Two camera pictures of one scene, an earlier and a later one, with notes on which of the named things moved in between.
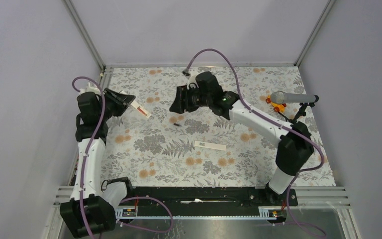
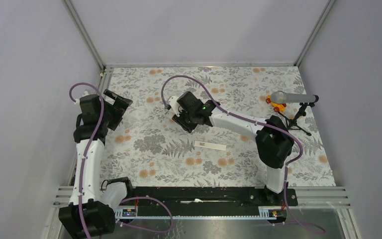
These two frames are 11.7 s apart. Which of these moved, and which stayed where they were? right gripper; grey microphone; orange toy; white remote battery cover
Moved: right gripper
Stayed: grey microphone; white remote battery cover; orange toy
